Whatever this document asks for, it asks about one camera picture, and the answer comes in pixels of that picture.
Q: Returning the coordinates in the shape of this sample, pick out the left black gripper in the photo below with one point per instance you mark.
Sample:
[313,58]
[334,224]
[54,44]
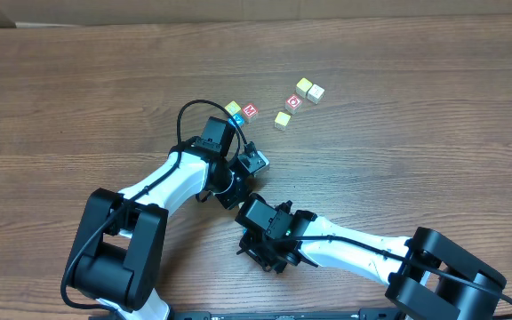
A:
[247,161]

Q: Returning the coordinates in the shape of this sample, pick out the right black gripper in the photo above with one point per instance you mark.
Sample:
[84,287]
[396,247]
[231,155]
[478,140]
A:
[256,250]

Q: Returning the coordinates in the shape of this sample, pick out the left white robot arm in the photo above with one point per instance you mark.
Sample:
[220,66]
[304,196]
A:
[115,257]

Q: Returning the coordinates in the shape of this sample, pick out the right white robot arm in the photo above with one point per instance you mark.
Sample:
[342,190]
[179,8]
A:
[427,276]

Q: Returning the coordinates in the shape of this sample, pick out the blue X letter block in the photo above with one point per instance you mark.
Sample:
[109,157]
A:
[237,119]

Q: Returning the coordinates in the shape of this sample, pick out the yellow block beside M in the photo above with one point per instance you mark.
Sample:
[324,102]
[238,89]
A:
[233,108]

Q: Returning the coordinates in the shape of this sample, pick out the red M letter block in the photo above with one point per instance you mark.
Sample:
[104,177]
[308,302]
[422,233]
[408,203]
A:
[250,113]

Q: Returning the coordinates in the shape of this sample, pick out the plain yellow top block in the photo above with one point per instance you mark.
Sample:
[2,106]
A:
[282,120]

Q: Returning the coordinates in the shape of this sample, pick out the red circle letter block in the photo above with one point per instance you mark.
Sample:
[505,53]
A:
[293,104]

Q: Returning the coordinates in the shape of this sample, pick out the far yellow letter block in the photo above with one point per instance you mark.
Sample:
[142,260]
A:
[303,86]

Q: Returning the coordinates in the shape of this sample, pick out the far white picture block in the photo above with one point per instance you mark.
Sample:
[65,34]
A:
[315,93]

